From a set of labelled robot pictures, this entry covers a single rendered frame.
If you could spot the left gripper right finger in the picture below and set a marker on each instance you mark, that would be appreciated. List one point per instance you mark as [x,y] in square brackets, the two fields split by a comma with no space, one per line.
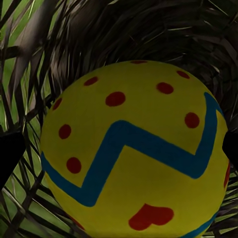
[230,148]

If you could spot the easter egg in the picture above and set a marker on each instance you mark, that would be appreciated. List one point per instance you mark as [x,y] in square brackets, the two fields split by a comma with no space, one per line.
[134,150]

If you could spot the wicker basket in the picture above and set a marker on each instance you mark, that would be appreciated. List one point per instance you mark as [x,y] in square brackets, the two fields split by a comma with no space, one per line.
[73,20]

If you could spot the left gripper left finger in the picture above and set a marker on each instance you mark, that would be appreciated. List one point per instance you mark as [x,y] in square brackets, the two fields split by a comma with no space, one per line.
[12,148]

